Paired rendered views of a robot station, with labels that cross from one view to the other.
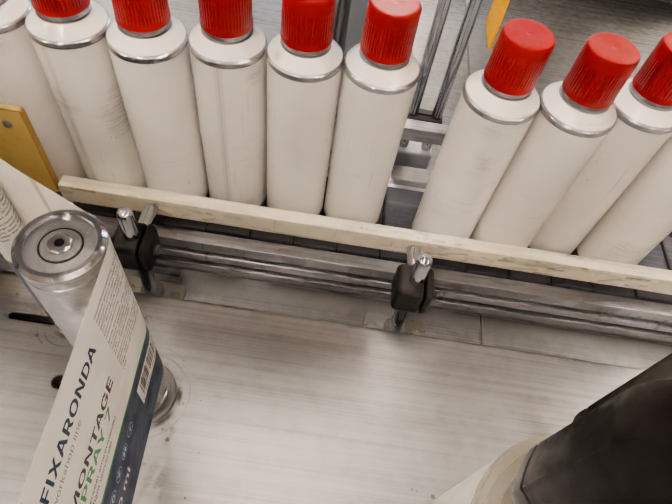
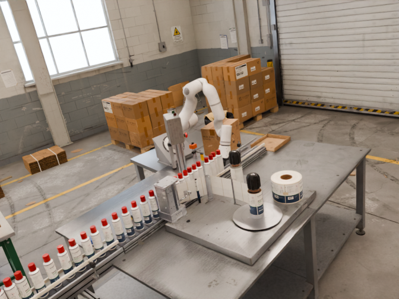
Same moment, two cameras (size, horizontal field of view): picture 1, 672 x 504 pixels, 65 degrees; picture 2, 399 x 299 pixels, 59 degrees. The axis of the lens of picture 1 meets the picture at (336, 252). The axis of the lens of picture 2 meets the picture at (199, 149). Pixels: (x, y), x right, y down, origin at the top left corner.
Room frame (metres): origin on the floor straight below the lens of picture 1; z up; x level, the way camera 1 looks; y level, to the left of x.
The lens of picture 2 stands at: (-1.50, 1.63, 2.13)
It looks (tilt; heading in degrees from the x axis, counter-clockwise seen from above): 21 degrees down; 317
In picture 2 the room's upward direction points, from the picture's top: 10 degrees counter-clockwise
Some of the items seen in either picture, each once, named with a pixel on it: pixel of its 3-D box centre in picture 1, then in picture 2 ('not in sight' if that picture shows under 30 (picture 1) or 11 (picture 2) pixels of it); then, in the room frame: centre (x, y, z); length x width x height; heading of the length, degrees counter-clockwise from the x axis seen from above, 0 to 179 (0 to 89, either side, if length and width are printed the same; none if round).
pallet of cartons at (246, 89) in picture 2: not in sight; (240, 89); (2.77, -3.64, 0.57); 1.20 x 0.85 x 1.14; 86
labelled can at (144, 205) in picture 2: not in sight; (145, 209); (0.28, 0.55, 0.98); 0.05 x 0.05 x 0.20
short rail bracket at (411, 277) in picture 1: (409, 298); not in sight; (0.22, -0.07, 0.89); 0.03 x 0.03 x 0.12; 2
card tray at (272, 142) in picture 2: not in sight; (270, 142); (0.35, -1.01, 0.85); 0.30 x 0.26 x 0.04; 92
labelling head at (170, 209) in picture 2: not in sight; (169, 199); (0.20, 0.40, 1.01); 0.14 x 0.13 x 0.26; 92
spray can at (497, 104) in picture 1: (474, 154); (208, 169); (0.30, -0.09, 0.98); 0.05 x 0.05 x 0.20
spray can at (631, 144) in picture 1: (602, 162); (214, 164); (0.32, -0.19, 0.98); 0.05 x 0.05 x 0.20
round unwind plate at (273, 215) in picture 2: not in sight; (257, 215); (-0.30, 0.13, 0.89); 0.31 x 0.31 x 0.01
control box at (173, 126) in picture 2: not in sight; (173, 128); (0.39, 0.10, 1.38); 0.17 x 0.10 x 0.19; 148
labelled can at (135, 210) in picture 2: not in sight; (136, 215); (0.28, 0.62, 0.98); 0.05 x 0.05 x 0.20
